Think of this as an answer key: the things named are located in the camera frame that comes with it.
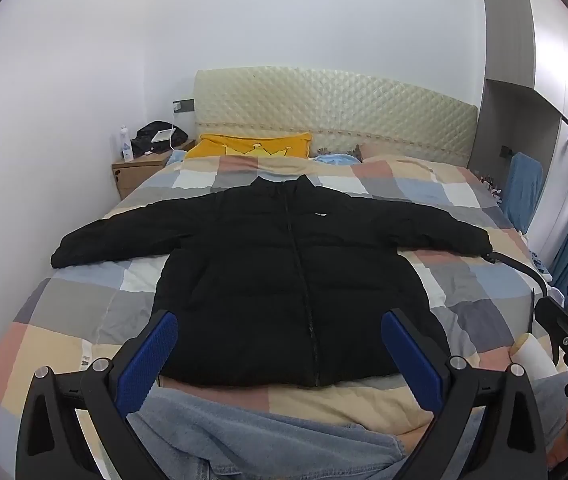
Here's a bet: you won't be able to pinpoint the black puffer jacket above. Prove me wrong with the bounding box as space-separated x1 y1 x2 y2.
52 177 492 388

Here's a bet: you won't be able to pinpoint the blue hanging towel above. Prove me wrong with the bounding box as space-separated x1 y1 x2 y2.
501 152 543 233

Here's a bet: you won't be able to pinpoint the blue jeans legs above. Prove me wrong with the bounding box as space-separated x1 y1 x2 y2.
126 388 426 479

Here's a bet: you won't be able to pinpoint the grey white wardrobe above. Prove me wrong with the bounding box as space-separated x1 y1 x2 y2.
468 0 568 266

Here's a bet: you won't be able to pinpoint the pink pillow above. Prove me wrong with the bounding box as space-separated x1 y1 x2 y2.
357 142 405 160

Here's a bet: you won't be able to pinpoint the wooden nightstand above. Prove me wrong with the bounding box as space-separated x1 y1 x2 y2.
111 140 196 200

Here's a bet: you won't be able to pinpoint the light blue pillow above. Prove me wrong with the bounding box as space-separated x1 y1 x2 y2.
313 154 361 166

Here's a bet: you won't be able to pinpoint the white spray bottle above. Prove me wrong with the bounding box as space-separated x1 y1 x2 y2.
119 126 134 162

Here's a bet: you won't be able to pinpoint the cream quilted headboard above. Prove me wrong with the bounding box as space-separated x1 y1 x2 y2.
194 66 477 166

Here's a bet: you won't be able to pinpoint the black bag on nightstand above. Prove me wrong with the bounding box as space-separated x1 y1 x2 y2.
131 120 189 158

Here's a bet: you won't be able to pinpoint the yellow crown pillow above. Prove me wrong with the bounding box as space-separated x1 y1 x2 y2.
185 132 312 158

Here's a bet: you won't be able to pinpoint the white device on bag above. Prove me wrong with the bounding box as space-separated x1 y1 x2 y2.
151 128 175 144

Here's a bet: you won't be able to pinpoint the black cable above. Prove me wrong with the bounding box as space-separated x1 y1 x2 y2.
483 250 553 306

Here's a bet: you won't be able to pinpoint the grey wall socket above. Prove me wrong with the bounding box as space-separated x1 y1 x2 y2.
172 99 195 114

